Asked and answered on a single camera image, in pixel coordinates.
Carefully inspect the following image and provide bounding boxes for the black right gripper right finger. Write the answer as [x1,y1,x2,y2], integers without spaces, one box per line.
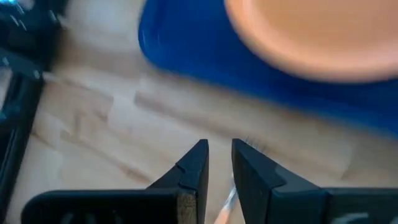
[231,139,398,224]

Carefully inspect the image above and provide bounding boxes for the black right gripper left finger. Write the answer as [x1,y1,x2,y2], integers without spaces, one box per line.
[21,139,210,224]

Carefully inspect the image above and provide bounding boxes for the fork with peach handle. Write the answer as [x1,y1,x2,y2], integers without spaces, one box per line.
[213,174,239,224]

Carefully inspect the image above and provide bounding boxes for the blue plastic tray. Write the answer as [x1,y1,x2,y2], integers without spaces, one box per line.
[138,0,398,139]

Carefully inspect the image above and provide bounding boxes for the orange plate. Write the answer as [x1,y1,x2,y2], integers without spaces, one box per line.
[224,0,398,83]

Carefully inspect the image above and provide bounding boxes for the black aluminium frame rails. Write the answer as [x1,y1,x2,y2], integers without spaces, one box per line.
[0,49,46,215]

